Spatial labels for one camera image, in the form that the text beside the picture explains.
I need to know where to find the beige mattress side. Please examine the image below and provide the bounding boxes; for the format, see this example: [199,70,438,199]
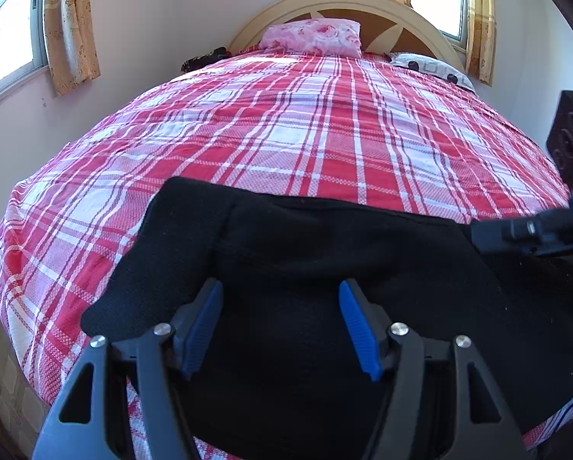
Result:
[0,321,57,446]

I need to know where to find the dark cloth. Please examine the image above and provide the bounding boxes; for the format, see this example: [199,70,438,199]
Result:
[180,47,230,74]

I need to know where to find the white patterned pillow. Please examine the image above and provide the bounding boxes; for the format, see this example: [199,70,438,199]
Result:
[389,52,476,91]

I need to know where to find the cream wooden headboard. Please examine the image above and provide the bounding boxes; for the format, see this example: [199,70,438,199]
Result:
[228,0,467,65]

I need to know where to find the narrow window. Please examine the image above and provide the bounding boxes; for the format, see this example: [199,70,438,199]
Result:
[408,0,469,51]

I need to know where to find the wide sliding window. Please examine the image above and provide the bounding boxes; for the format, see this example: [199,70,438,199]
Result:
[0,0,50,106]

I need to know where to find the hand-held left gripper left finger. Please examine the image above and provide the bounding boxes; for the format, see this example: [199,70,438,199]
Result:
[32,278,225,460]

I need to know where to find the black pants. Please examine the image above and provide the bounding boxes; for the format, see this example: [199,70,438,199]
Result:
[80,176,573,460]

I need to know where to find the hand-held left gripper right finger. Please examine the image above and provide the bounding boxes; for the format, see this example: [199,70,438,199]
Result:
[338,279,527,460]

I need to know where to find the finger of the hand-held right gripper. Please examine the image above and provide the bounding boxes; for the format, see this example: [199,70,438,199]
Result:
[469,207,573,257]

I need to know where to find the red plaid bedspread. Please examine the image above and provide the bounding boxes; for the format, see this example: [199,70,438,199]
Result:
[0,50,573,460]

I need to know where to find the pink floral pillow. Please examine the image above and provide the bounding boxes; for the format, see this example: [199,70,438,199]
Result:
[259,18,364,58]

